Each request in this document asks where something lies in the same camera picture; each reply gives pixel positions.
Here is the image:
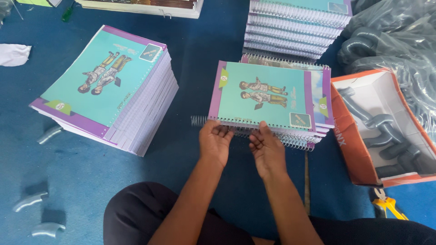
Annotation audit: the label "person's left hand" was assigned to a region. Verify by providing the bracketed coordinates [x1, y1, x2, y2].
[199, 119, 235, 168]

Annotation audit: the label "person's right hand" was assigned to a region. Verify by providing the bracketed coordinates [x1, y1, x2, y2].
[248, 121, 289, 180]

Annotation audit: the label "metal spiral binding wire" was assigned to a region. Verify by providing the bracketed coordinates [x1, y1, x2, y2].
[190, 115, 260, 139]

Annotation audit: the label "teal purple-edged notebook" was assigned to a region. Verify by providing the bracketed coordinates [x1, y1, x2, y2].
[207, 60, 317, 133]

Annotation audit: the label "thin wooden stick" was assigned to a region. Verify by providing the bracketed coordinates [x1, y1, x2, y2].
[304, 151, 311, 216]

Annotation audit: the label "small pile of bound notebooks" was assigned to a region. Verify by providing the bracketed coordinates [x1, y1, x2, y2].
[240, 54, 336, 151]

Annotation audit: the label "orange white cardboard box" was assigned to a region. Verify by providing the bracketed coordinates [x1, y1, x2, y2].
[330, 68, 436, 188]

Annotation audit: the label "person's black trousers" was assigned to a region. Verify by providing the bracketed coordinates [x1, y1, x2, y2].
[103, 182, 436, 245]

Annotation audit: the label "long gray spiral coil bundle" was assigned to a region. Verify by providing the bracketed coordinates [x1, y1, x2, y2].
[337, 86, 406, 149]

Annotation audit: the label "stack of unbound teal notebooks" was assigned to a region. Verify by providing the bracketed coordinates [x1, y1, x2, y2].
[29, 24, 180, 157]

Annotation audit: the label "tall stack of spiral notebooks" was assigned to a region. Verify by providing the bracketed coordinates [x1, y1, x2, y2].
[242, 0, 353, 62]

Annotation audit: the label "short gray spiral coil bundle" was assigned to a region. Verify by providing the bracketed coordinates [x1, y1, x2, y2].
[374, 139, 436, 179]

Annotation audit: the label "stack of printed paper sheets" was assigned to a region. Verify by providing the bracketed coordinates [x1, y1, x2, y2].
[74, 0, 204, 20]

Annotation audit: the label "gray curved plastic piece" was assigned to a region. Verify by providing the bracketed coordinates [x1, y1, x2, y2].
[36, 125, 64, 145]
[31, 222, 66, 238]
[12, 191, 49, 213]

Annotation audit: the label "clear bag of gray coils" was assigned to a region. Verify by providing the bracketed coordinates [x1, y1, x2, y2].
[337, 0, 436, 145]

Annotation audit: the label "crumpled white paper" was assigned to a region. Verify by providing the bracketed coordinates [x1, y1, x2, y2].
[0, 43, 32, 67]

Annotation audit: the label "yellow-green paper sheet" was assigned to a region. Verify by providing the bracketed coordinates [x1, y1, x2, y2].
[15, 0, 64, 8]

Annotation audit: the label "clear plastic wrap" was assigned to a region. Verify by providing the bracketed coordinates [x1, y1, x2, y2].
[0, 0, 14, 28]

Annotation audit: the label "yellow handled pliers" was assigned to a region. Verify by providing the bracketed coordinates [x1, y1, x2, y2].
[372, 188, 409, 221]

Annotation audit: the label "green handled screwdriver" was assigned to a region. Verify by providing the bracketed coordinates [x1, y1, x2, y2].
[61, 2, 76, 23]

